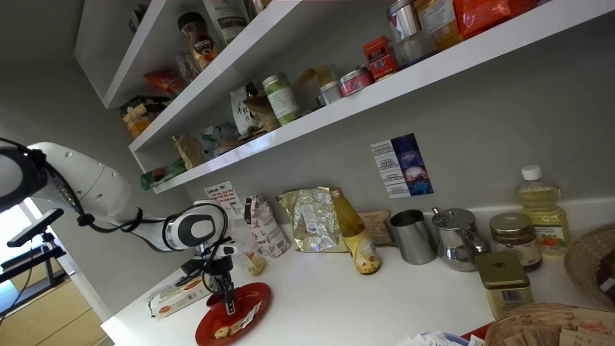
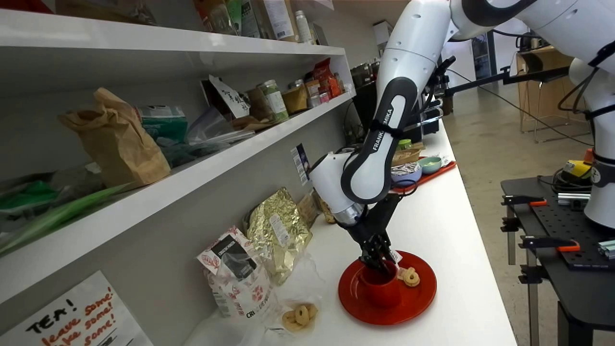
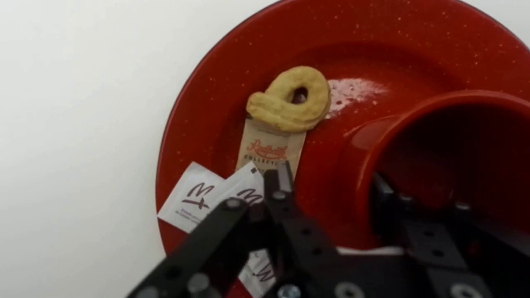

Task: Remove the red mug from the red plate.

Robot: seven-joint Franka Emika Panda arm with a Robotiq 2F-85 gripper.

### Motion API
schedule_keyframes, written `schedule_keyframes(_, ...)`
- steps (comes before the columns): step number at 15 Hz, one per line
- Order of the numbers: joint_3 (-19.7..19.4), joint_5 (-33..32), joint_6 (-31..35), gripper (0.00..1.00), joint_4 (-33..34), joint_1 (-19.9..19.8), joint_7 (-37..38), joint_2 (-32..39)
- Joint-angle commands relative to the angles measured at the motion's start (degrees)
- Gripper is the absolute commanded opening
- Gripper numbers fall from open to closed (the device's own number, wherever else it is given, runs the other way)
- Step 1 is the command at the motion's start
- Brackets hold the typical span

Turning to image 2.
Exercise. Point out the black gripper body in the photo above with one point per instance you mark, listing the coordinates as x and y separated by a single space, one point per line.
377 222

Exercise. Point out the red mug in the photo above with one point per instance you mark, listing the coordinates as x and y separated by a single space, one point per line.
383 289

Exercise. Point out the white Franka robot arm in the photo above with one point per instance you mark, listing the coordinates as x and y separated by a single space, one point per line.
410 70

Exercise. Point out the red plate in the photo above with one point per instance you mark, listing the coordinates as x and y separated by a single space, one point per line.
416 301

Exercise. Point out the teal bowl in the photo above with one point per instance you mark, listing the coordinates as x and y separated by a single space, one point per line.
431 164

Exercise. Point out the gold foil bag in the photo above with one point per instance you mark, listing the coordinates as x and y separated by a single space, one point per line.
277 233

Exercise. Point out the clear plastic bag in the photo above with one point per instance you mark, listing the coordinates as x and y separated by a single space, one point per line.
281 301

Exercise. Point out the white patterned snack bag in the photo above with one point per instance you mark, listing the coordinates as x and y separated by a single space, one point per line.
233 272

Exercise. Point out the yellowish glass jar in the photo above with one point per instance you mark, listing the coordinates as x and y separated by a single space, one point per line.
294 99

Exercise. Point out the orange red bag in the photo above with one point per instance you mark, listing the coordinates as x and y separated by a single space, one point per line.
327 78

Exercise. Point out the black workbench table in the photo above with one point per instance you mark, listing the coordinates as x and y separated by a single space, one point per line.
569 237

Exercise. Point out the white printed shelf card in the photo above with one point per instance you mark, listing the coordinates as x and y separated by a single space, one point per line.
225 97

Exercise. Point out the wooden cabinet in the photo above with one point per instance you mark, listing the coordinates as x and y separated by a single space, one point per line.
544 83

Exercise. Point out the white bottle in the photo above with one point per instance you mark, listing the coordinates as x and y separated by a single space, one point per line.
279 18

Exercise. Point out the brown paper bag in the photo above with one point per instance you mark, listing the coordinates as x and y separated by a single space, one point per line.
122 141

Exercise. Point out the handwritten tea sign card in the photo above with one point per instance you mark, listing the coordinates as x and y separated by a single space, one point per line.
77 318

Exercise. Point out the green flat packets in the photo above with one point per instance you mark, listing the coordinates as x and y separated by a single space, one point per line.
58 214

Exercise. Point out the white lower wall shelf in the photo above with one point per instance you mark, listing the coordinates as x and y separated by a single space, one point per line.
193 174

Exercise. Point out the white wall shelf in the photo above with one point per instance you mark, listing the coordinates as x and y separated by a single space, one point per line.
193 174
160 49

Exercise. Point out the white upper wall shelf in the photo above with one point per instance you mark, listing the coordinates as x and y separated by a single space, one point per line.
160 49

